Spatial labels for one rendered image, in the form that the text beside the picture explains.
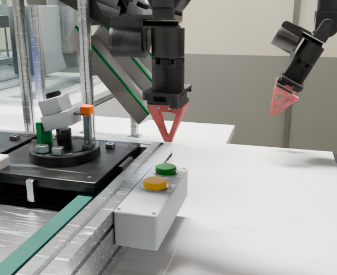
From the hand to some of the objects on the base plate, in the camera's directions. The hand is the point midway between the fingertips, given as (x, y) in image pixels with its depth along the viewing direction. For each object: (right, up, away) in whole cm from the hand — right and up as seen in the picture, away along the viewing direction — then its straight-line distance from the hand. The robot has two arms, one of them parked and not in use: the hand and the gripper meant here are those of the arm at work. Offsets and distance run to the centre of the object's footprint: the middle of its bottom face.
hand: (168, 137), depth 77 cm
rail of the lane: (-13, -23, -18) cm, 32 cm away
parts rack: (-23, -3, +48) cm, 54 cm away
